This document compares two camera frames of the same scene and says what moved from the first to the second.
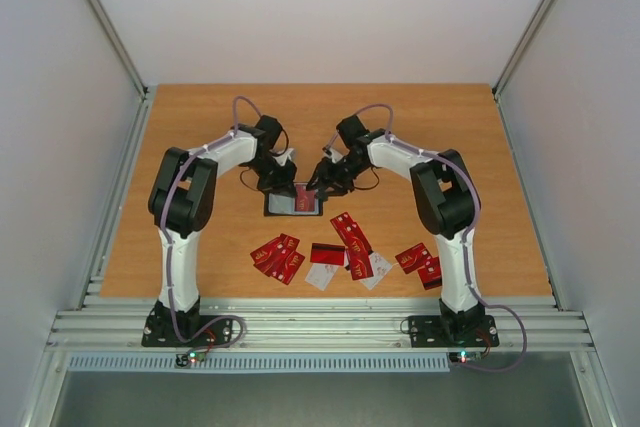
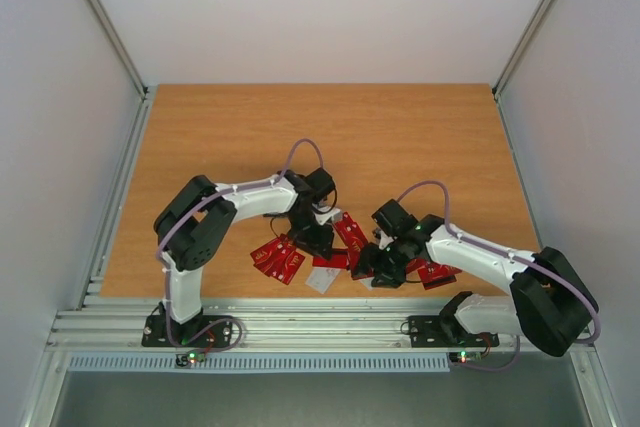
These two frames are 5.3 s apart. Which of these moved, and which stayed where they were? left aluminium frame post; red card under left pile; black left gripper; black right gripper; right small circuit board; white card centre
Moved: black right gripper; black left gripper
Stayed: left aluminium frame post; right small circuit board; white card centre; red card under left pile
